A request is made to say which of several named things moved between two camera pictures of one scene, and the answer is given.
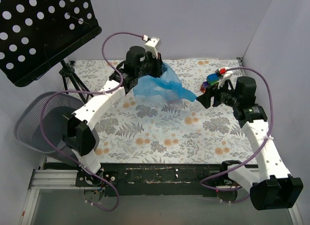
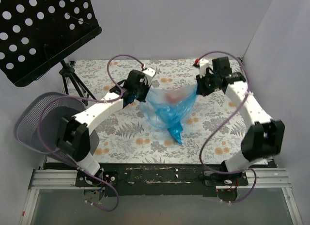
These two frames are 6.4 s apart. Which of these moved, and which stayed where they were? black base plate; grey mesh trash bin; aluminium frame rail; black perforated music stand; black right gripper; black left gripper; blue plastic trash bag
Moved: blue plastic trash bag; black right gripper; black left gripper
Stayed: black base plate; aluminium frame rail; black perforated music stand; grey mesh trash bin
